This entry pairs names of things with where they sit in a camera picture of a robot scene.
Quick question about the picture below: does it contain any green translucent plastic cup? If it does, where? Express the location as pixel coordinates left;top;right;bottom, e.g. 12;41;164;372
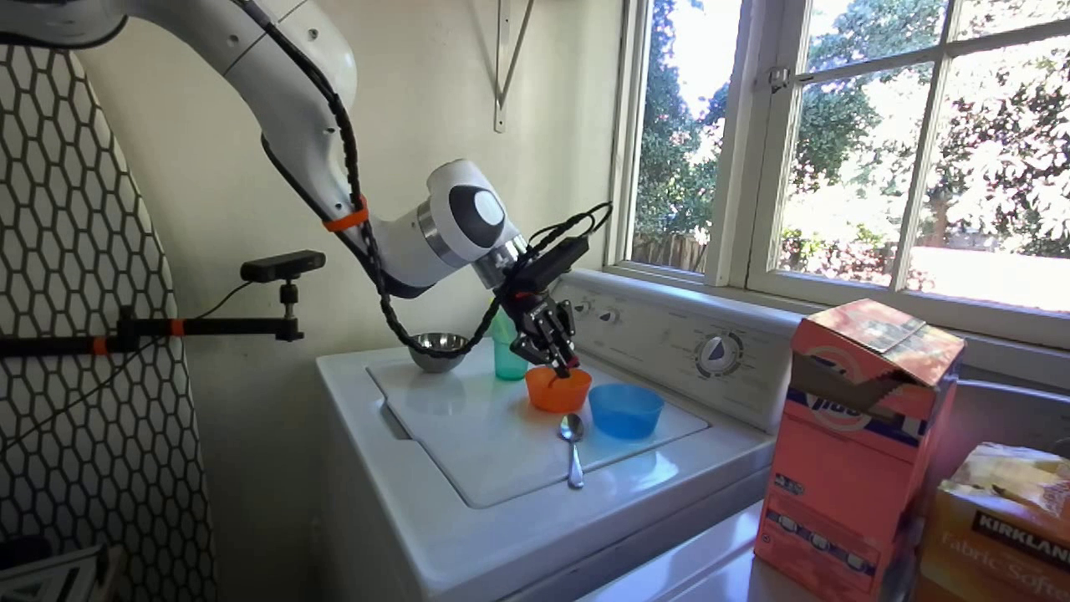
488;310;534;384

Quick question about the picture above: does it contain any blue plastic bowl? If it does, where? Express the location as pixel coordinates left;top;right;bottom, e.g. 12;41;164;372
586;381;668;442

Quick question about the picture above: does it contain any white washer lid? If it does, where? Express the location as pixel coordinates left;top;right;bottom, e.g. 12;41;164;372
365;339;716;511

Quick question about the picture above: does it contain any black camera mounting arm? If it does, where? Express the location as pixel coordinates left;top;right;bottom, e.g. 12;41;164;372
0;277;308;361

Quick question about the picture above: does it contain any small metal bowl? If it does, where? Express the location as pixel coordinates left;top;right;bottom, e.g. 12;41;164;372
404;332;478;378

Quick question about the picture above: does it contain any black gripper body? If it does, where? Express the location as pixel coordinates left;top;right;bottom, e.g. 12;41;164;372
494;252;572;328

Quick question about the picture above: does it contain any black external camera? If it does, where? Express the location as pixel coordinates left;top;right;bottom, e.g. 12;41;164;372
239;248;330;286

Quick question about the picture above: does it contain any white window frame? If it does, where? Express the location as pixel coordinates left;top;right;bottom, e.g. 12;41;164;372
607;0;1070;352

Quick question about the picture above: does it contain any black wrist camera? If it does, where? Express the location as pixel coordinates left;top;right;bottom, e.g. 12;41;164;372
533;233;594;277

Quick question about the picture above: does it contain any large washer cycle dial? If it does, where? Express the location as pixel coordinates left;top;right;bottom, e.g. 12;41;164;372
695;328;747;381

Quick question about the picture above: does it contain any white dryer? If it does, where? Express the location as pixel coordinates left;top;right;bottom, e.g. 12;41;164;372
572;498;783;602

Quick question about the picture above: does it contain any honeycomb pattern ironing board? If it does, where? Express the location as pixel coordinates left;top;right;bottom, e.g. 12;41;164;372
0;45;218;602

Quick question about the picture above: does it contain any pink detergent box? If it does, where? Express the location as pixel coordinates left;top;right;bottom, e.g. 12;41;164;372
754;294;971;602

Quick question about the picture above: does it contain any white washing machine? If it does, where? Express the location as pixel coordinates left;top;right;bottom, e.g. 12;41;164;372
315;270;798;602

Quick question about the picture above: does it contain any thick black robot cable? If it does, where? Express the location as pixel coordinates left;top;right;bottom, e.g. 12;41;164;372
239;0;508;364

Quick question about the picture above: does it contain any brown Kirkland cardboard box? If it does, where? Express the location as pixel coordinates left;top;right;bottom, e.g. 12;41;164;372
906;440;1070;602

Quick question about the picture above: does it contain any metal spoon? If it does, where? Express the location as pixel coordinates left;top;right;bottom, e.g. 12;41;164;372
554;413;589;491

